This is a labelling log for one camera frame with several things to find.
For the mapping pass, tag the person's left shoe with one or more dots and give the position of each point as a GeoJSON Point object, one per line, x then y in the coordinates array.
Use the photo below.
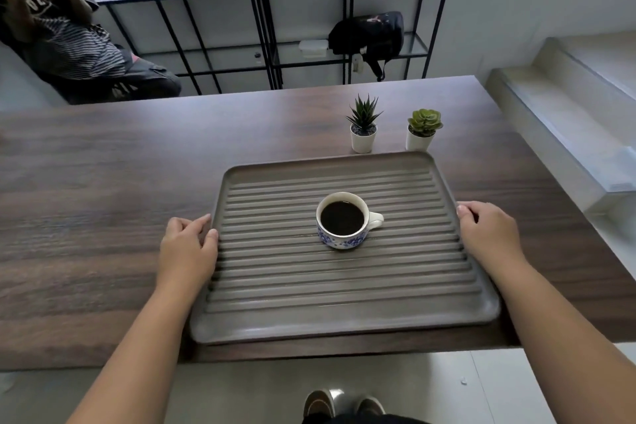
{"type": "Point", "coordinates": [323, 404]}

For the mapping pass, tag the black bag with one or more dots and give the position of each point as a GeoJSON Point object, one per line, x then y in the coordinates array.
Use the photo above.
{"type": "Point", "coordinates": [367, 36]}

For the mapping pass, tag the person's right forearm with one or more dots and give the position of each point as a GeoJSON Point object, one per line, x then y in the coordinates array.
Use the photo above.
{"type": "Point", "coordinates": [561, 339]}

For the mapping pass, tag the person's right hand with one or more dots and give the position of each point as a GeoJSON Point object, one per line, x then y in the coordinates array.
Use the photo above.
{"type": "Point", "coordinates": [492, 240]}

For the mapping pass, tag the spiky succulent in white pot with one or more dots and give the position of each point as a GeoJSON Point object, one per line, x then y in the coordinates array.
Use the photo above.
{"type": "Point", "coordinates": [363, 138]}

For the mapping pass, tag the person's left hand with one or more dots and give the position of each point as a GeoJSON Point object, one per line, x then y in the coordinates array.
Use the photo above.
{"type": "Point", "coordinates": [186, 254]}

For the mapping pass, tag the white blue patterned cup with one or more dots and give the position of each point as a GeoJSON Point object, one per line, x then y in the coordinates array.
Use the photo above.
{"type": "Point", "coordinates": [342, 217]}

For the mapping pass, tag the rosette succulent in white pot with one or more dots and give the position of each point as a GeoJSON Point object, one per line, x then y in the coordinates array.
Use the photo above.
{"type": "Point", "coordinates": [425, 123]}

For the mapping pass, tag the person's shoe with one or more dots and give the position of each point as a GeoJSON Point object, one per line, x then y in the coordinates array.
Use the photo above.
{"type": "Point", "coordinates": [323, 404]}
{"type": "Point", "coordinates": [370, 406]}

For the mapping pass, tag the white lidded container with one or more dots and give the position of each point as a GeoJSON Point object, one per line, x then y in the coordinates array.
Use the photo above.
{"type": "Point", "coordinates": [313, 48]}

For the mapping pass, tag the person's left forearm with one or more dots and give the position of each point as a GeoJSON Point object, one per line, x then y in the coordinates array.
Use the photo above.
{"type": "Point", "coordinates": [139, 364]}

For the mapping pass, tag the dark wooden table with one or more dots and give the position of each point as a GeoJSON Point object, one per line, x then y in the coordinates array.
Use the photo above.
{"type": "Point", "coordinates": [99, 190]}

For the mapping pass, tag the person's right shoe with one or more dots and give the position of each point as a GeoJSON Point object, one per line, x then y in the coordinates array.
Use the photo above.
{"type": "Point", "coordinates": [370, 406]}

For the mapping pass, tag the grey ribbed tray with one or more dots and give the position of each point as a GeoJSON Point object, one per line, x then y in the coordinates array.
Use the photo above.
{"type": "Point", "coordinates": [298, 299]}

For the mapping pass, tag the white staircase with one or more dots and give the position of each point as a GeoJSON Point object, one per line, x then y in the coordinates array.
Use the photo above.
{"type": "Point", "coordinates": [571, 105]}

